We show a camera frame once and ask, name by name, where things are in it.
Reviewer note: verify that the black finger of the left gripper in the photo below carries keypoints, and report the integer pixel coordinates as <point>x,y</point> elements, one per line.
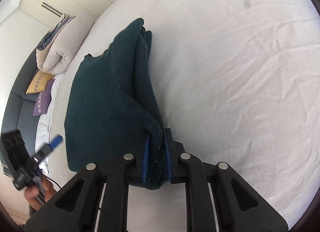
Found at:
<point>42,153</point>

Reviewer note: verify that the purple patterned pillow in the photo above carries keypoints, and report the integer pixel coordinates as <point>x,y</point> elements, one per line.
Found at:
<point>43,100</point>

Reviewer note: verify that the dark green sweater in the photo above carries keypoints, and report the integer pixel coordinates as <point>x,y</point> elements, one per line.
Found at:
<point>112,109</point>

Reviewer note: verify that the dark grey headboard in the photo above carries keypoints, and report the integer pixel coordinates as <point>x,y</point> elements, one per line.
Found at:
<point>18,113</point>

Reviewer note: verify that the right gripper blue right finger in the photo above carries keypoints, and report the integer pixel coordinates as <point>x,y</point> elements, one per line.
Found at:
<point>169,145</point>

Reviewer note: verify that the white bed sheet mattress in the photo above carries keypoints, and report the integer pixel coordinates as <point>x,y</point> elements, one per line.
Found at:
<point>235,81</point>

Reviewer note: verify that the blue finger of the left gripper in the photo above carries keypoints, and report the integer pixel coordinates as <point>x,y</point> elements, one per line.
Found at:
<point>56,141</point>

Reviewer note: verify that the white pillow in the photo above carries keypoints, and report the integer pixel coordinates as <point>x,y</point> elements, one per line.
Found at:
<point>44,124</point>

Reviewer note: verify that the folded beige duvet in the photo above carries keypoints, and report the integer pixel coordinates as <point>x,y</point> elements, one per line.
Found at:
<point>60,44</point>

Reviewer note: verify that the yellow patterned pillow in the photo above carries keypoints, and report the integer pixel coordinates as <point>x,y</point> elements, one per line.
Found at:
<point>39,82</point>

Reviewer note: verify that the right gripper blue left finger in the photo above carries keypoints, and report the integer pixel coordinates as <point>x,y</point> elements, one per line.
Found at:
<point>145,158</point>

